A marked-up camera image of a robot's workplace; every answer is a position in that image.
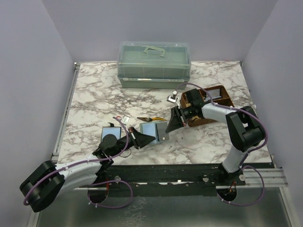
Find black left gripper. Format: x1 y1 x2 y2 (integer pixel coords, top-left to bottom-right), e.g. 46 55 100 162
110 127 155 157

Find grey cards in basket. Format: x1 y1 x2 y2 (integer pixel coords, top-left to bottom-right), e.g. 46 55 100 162
208 88 222 99

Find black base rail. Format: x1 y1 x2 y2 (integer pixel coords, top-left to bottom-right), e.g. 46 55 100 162
94 164 245 197

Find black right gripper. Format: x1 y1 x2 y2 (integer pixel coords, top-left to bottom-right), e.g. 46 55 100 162
166 105 194 133

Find green plastic storage box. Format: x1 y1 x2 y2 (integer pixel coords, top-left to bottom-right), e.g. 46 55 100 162
117 42 191 89

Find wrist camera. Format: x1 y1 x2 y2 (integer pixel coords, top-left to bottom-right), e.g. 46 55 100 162
120 115 130 125
167 93 179 105

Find yellow handled pliers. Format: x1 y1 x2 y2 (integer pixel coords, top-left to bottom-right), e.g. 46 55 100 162
137 117 166 122

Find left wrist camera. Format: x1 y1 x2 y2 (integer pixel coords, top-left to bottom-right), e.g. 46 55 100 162
120 115 130 125

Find brown woven organizer basket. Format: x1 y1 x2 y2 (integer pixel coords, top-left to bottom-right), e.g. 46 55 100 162
180 85 235 128

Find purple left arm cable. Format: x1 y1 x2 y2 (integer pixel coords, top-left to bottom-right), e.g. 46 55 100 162
23 115 134 209

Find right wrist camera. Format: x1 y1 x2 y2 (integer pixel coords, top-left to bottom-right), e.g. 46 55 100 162
167 93 179 105

